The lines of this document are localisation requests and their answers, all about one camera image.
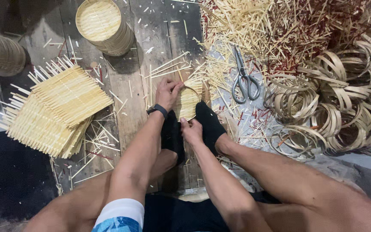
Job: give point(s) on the person's left hand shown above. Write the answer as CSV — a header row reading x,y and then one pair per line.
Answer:
x,y
164,95

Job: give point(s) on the person's right black sock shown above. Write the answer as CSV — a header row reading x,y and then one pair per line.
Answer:
x,y
209,125

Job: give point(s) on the person's right hand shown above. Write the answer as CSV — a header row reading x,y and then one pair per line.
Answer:
x,y
192,132

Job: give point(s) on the black smartwatch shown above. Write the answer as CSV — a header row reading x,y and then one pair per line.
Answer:
x,y
157,109

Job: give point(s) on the person's right leg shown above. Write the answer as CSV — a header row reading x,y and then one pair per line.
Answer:
x,y
301,190

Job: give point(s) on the wooden plank work board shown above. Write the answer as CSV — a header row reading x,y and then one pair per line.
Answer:
x,y
140,64

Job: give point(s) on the person's left black sock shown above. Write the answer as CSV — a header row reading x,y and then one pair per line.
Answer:
x,y
172,135

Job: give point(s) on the scattered loose bamboo strips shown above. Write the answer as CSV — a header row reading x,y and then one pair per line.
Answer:
x,y
167,67

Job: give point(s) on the round woven bamboo tray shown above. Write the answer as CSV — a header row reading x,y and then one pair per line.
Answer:
x,y
187,101

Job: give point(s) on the person's black sock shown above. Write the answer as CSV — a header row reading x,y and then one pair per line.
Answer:
x,y
209,125
172,135

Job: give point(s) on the heap of bamboo offcuts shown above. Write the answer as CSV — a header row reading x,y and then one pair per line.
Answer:
x,y
269,29

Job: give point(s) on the person's left leg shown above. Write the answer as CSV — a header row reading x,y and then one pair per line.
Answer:
x,y
85,203

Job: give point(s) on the steel scissors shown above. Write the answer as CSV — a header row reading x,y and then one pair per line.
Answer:
x,y
244,79

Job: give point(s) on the black shorts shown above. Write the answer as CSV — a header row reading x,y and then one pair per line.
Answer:
x,y
179,212

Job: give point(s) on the pile of bamboo hoops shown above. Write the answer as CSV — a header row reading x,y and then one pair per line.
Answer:
x,y
337,103

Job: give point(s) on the white and blue sleeve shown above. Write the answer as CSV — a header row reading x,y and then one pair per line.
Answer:
x,y
119,215

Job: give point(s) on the stack of square woven mats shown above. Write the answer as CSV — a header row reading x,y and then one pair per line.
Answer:
x,y
56,108

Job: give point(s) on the person's leg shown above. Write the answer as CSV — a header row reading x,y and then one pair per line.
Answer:
x,y
85,203
301,190

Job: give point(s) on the black floor mat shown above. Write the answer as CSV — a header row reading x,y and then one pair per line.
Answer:
x,y
11,177

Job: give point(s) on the person's left fingers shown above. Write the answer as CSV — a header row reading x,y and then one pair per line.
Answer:
x,y
172,85

